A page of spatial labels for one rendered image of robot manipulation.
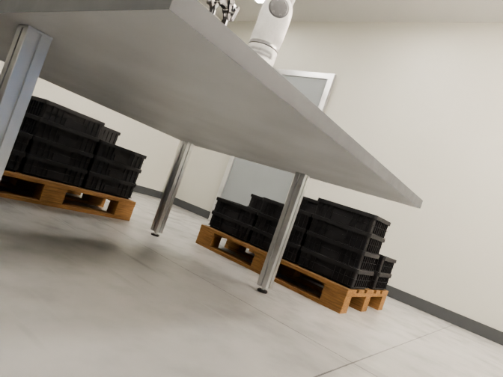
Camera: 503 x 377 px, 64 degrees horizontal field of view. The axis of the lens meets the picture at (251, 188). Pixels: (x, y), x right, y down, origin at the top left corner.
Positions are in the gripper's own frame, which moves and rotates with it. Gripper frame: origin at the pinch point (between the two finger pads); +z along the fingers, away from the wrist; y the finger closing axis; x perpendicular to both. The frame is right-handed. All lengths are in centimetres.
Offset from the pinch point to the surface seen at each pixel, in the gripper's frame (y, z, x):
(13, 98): -51, 49, -1
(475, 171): 308, -33, -31
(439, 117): 307, -79, 14
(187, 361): -8, 98, -42
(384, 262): 183, 66, -20
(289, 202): 90, 49, 7
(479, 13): 294, -177, 4
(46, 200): 29, 94, 130
